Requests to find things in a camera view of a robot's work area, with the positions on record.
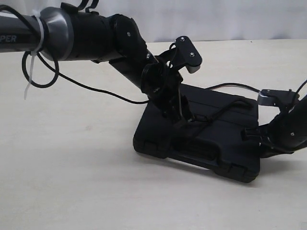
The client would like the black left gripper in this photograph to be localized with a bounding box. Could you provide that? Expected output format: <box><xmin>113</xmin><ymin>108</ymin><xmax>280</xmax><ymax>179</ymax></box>
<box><xmin>140</xmin><ymin>61</ymin><xmax>192</xmax><ymax>124</ymax></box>

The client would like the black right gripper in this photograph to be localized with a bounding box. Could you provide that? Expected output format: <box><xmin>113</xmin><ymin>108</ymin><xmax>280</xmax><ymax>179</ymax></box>
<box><xmin>243</xmin><ymin>115</ymin><xmax>288</xmax><ymax>158</ymax></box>

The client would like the black braided rope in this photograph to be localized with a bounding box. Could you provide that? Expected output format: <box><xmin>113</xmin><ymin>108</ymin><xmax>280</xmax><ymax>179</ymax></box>
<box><xmin>184</xmin><ymin>83</ymin><xmax>262</xmax><ymax>144</ymax></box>

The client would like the black plastic carrying case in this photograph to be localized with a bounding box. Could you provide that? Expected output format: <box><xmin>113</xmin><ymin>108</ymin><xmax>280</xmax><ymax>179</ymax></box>
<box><xmin>133</xmin><ymin>84</ymin><xmax>260</xmax><ymax>183</ymax></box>

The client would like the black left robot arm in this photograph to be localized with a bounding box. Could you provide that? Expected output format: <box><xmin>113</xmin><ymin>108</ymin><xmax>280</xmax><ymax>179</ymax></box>
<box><xmin>0</xmin><ymin>0</ymin><xmax>194</xmax><ymax>125</ymax></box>

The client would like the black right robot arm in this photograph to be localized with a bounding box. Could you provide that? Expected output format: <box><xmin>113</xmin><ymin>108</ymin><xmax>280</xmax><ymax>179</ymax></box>
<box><xmin>241</xmin><ymin>96</ymin><xmax>307</xmax><ymax>159</ymax></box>

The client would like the white zip tie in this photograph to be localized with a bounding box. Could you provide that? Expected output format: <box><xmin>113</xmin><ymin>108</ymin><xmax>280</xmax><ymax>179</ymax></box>
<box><xmin>24</xmin><ymin>10</ymin><xmax>45</xmax><ymax>100</ymax></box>

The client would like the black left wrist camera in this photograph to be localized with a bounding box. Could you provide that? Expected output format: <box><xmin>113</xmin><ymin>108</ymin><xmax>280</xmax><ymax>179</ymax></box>
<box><xmin>169</xmin><ymin>35</ymin><xmax>202</xmax><ymax>74</ymax></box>

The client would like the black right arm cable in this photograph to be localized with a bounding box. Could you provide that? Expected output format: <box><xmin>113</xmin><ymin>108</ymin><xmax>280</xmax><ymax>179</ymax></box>
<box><xmin>285</xmin><ymin>79</ymin><xmax>307</xmax><ymax>113</ymax></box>

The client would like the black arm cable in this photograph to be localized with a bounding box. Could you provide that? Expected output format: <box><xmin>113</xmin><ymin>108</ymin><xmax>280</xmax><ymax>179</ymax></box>
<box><xmin>285</xmin><ymin>79</ymin><xmax>307</xmax><ymax>113</ymax></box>
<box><xmin>0</xmin><ymin>4</ymin><xmax>152</xmax><ymax>105</ymax></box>

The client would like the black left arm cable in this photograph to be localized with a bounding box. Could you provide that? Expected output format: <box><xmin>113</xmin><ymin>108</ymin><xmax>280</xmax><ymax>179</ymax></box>
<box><xmin>0</xmin><ymin>4</ymin><xmax>152</xmax><ymax>105</ymax></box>

